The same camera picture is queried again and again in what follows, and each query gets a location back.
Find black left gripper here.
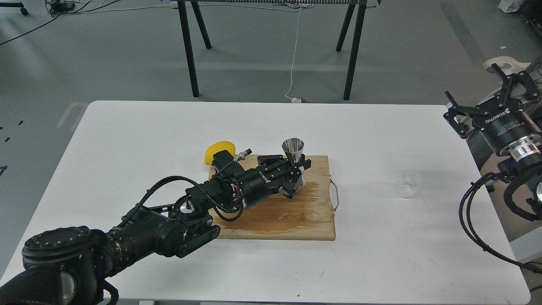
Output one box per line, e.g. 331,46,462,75
235,155,312,209

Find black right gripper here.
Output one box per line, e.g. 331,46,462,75
443,63,541,156

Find steel double jigger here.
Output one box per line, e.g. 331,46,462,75
282,138,306,190

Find clear plastic measuring cup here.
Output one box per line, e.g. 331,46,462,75
395,172,423,199

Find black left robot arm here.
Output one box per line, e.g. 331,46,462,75
1,149,311,305

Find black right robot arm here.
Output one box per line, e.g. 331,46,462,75
443,57,542,274

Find white sneaker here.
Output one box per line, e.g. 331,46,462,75
482,56,531,75

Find wooden cutting board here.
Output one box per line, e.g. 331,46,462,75
209,155,336,241

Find yellow lemon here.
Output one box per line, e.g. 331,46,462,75
205,141,236,166

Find black table legs right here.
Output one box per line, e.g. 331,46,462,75
336,0,367,101

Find black table legs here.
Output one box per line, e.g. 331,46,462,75
176,0,212,97
336,0,367,101

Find black table legs left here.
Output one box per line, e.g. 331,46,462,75
176,0,212,97

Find white hanging cable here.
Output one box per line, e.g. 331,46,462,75
285,8,302,102

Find black floor cables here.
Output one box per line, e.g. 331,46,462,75
0,0,119,44

